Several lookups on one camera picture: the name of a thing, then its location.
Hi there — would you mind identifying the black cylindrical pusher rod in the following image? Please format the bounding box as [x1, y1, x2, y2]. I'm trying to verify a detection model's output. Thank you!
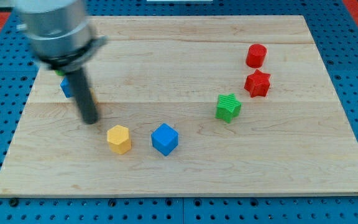
[65, 68, 99, 124]

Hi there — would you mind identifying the green block behind arm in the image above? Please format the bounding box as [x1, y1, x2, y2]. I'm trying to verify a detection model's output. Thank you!
[55, 70, 65, 77]

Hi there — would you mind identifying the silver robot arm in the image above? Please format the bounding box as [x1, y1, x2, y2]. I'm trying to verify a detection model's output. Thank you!
[14, 0, 107, 124]

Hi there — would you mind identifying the yellow hexagon block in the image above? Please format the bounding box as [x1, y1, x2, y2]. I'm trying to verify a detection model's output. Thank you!
[107, 125, 132, 155]

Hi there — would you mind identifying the blue cube block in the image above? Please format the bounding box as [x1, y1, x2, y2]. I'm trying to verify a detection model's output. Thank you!
[151, 123, 178, 156]

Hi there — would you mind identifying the green star block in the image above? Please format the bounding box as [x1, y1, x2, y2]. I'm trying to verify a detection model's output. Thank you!
[215, 93, 242, 123]

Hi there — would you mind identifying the red star block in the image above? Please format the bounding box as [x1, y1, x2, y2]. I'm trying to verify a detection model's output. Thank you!
[244, 69, 271, 98]

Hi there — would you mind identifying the yellow block behind rod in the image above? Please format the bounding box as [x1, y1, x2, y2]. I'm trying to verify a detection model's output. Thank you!
[89, 88, 98, 105]

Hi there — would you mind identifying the blue block behind rod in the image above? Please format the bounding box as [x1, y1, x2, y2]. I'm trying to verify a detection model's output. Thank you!
[60, 77, 73, 98]

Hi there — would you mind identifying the wooden board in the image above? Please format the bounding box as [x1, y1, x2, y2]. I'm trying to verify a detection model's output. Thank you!
[0, 16, 358, 198]

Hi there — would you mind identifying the red cylinder block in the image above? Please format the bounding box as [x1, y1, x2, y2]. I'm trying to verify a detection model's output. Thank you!
[246, 44, 267, 68]

